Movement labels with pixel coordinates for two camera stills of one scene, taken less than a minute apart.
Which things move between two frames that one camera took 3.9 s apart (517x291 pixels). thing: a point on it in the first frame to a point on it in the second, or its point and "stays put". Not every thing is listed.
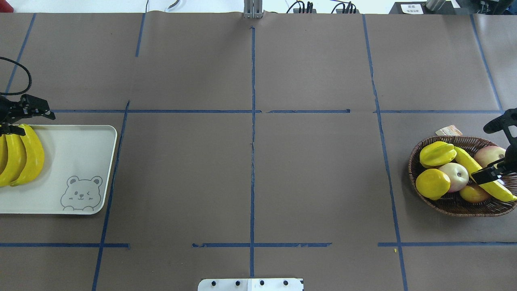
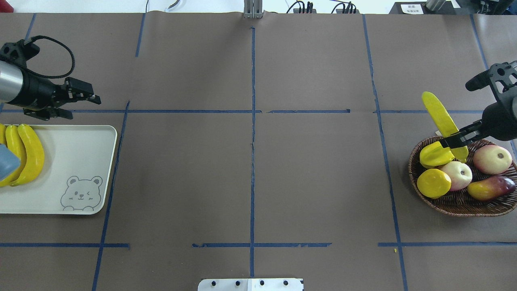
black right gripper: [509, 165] to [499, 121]
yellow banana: [497, 189] to [445, 123]
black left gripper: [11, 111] to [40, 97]
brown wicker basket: [452, 203] stays put
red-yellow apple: [486, 155] stays put
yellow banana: [35, 157] stays put
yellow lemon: [432, 184] stays put
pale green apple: [458, 175] stays put
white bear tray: [74, 178] stays put
